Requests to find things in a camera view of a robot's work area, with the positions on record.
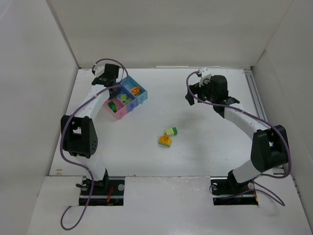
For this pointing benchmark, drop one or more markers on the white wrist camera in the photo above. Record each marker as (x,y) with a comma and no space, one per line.
(204,75)
(99,70)

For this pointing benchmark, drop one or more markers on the light green rectangular lego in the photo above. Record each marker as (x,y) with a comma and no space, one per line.
(123,97)

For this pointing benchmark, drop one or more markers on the light green and green lego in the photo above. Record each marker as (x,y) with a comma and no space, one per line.
(171,132)

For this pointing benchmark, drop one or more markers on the dark green square lego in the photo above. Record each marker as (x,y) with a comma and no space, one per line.
(113,108)

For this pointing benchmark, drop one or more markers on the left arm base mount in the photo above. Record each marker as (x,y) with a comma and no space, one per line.
(107,192)

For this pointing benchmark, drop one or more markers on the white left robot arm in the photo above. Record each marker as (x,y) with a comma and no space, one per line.
(79,135)

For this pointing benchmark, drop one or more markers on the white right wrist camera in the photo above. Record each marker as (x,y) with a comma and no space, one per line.
(204,75)

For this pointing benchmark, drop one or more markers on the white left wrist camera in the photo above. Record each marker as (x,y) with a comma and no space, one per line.
(99,70)

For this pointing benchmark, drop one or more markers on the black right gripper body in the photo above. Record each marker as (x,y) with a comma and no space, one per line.
(194,91)

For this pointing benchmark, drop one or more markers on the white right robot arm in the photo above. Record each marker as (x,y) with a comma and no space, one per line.
(270,146)

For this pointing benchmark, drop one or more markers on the light blue drawer bin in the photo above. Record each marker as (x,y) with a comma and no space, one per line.
(129,83)

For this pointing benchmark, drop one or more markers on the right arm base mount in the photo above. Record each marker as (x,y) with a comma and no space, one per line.
(227,191)

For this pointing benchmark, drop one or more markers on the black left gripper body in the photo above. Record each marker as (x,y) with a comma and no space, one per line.
(103,81)

